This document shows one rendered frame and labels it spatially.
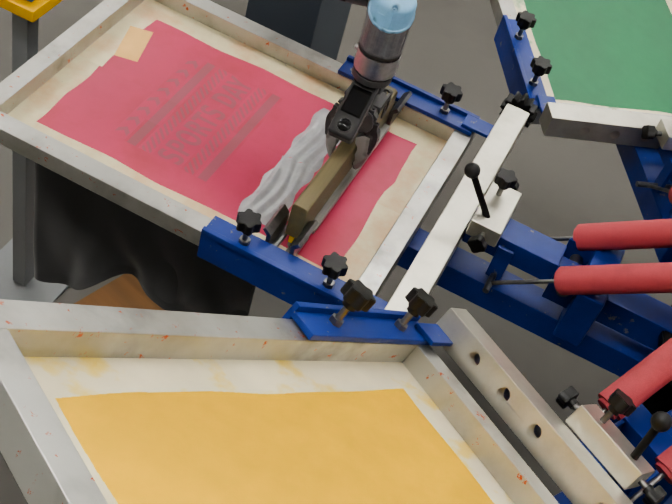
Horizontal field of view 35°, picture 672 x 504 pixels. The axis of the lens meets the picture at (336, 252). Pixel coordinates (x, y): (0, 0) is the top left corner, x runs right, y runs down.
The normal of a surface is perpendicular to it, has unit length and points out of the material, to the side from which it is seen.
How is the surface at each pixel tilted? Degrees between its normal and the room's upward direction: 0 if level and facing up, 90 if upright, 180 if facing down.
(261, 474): 32
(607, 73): 0
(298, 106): 0
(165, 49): 0
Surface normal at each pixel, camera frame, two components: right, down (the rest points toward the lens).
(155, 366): 0.61, -0.72
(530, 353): 0.22, -0.66
